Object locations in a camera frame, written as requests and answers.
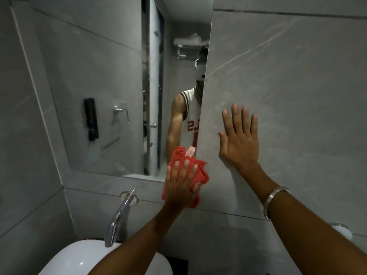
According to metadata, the person's left forearm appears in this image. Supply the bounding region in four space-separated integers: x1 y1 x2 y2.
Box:
88 204 192 275

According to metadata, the person's left hand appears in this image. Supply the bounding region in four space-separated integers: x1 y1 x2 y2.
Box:
165 159 202 209

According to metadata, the silver metal bracelet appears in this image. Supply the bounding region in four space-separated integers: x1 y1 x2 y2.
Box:
263 187 291 221

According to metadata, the white round wall fixture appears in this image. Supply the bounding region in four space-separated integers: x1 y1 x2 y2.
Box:
329 223 354 241

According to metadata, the person's right forearm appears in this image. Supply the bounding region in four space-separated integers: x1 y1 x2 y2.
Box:
237 164 367 275

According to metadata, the chrome wall faucet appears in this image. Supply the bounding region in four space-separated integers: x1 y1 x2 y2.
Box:
104 188 139 248

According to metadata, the person's right hand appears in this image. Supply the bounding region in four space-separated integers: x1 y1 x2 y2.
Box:
218 104 263 170

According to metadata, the white ceramic sink basin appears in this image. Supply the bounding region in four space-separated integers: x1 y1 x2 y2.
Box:
38 239 173 275

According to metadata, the red cleaning cloth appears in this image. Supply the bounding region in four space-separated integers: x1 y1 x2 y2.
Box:
161 146 209 209

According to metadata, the wall mirror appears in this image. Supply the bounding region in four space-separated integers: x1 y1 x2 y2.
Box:
17 0 215 183

